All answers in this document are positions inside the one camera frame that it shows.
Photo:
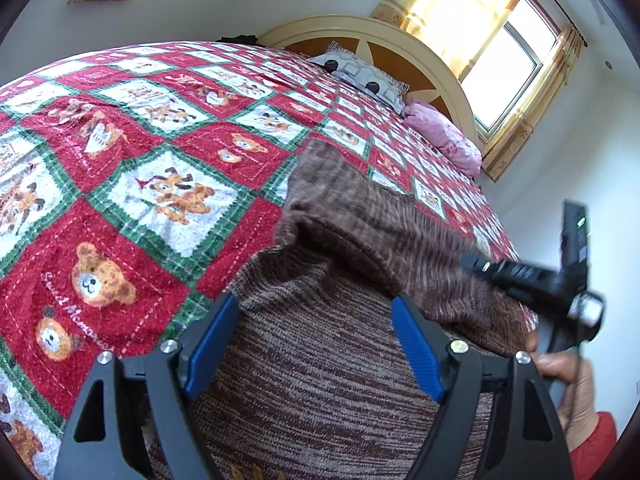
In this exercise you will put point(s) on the cream wooden headboard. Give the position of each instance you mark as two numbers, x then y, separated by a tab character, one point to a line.
395	42

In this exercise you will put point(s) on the dark object beside bed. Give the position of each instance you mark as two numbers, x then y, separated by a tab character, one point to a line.
240	38

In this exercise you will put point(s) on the brown knit sweater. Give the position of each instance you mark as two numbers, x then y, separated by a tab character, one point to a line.
325	350

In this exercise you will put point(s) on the dark curtain rail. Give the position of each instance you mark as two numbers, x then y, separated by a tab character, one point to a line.
555	2

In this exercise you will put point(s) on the white framed window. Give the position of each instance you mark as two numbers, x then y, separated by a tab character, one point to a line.
510	60

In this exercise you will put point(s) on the person's right forearm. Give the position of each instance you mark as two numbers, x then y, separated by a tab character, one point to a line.
595	447

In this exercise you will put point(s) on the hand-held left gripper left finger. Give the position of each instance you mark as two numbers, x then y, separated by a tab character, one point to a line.
210	347

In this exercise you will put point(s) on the pink pillow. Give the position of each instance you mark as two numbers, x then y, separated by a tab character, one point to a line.
445	130

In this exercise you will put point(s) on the grey patterned pillow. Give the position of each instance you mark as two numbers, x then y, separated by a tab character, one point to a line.
357	72

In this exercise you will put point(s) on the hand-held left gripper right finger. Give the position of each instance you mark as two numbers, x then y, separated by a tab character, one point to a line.
417	347

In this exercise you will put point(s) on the red bear print blanket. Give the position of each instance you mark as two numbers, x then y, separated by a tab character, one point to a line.
125	170

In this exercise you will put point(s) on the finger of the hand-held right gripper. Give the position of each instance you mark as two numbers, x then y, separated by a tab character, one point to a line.
505	272

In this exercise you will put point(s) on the person's right hand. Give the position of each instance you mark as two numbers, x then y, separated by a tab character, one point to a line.
570	375

